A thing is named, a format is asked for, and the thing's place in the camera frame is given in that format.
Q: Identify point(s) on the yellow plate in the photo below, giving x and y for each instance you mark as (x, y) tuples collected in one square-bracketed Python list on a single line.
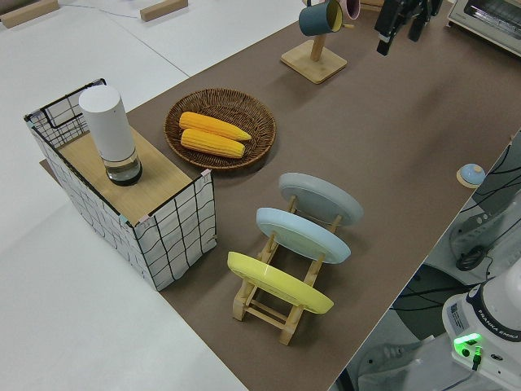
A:
[(277, 281)]

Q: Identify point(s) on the dark blue mug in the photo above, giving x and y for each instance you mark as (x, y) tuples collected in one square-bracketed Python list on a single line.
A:
[(315, 18)]

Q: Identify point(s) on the gray white equipment housing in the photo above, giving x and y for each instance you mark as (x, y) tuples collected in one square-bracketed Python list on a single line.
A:
[(474, 228)]

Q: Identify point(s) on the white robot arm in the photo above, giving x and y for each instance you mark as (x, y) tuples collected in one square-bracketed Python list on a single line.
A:
[(468, 317)]

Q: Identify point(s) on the blue call bell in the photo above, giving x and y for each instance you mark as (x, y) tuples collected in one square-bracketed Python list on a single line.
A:
[(470, 175)]

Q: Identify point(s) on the light blue plate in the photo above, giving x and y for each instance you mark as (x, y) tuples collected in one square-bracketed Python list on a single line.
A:
[(301, 234)]

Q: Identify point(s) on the wooden plate rack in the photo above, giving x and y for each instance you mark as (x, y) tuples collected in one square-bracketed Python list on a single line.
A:
[(266, 315)]

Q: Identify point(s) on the pink mug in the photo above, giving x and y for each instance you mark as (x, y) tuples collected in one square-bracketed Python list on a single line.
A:
[(351, 8)]

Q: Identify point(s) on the white toaster oven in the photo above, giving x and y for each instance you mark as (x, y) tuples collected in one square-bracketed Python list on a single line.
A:
[(492, 24)]

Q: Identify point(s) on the white cylinder bottle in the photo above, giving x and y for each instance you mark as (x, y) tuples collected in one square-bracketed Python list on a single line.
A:
[(108, 126)]

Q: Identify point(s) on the yellow corn cob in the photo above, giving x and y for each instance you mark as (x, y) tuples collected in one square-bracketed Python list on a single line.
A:
[(211, 144), (211, 125)]

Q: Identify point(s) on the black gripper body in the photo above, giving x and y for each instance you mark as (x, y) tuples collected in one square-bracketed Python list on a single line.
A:
[(425, 5)]

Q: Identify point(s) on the brown table mat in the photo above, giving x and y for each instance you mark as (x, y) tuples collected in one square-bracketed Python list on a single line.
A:
[(366, 122)]

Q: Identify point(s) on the wooden block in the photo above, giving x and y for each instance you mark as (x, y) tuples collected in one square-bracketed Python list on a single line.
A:
[(28, 12), (163, 9)]

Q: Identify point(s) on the brown wicker basket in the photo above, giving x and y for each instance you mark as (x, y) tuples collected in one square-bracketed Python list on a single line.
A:
[(260, 138)]

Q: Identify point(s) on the wooden mug rack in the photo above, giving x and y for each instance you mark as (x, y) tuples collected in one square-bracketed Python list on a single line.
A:
[(313, 65)]

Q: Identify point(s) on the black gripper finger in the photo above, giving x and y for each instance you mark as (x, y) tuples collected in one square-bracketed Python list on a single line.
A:
[(391, 20), (418, 24)]

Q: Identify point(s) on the gray plate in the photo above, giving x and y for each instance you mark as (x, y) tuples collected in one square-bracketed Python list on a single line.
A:
[(321, 197)]

